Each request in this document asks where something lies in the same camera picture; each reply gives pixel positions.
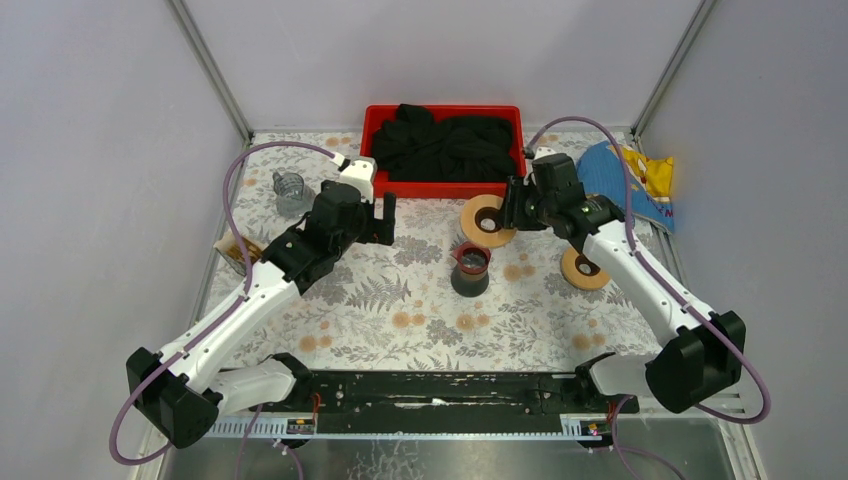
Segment wooden ring holder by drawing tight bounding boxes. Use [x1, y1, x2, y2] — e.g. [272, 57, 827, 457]
[560, 247, 610, 291]
[460, 194, 517, 249]

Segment dark red glass carafe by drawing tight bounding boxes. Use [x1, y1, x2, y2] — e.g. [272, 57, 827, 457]
[450, 242, 491, 298]

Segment orange coffee filter box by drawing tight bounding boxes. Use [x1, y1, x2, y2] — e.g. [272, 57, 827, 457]
[213, 229, 267, 277]

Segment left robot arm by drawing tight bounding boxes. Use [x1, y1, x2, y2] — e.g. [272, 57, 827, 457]
[126, 181, 397, 449]

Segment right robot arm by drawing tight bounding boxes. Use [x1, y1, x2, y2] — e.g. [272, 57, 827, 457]
[496, 154, 746, 413]

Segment clear glass carafe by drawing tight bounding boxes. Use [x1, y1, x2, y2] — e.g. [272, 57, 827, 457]
[272, 172, 315, 217]

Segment blue and yellow cloth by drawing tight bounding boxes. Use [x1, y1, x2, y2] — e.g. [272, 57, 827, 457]
[577, 141, 675, 233]

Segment black cloth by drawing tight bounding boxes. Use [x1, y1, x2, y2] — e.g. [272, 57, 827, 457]
[369, 104, 517, 183]

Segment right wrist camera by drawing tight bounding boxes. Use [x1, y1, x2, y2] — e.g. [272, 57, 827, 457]
[523, 146, 558, 162]

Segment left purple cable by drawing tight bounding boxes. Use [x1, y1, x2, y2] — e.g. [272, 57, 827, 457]
[107, 140, 349, 466]

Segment purple cable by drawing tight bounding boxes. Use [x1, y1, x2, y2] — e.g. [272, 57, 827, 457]
[107, 140, 349, 466]
[524, 116, 773, 425]

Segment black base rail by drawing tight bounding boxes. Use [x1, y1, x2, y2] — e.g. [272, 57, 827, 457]
[263, 370, 621, 438]

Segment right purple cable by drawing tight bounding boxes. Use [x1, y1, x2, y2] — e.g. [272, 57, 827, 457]
[524, 116, 773, 425]

